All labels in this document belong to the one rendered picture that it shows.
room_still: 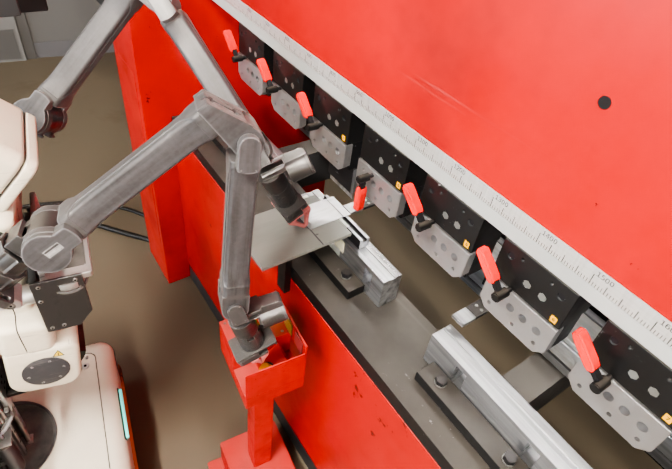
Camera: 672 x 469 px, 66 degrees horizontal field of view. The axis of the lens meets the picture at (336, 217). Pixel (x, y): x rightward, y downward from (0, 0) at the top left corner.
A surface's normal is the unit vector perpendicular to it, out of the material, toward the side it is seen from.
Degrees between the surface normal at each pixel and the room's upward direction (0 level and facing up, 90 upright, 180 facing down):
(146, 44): 90
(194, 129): 87
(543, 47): 90
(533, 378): 0
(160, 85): 90
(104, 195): 79
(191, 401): 0
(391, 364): 0
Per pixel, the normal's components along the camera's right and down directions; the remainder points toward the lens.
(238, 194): 0.26, 0.53
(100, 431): 0.11, -0.75
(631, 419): -0.82, 0.30
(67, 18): 0.41, 0.63
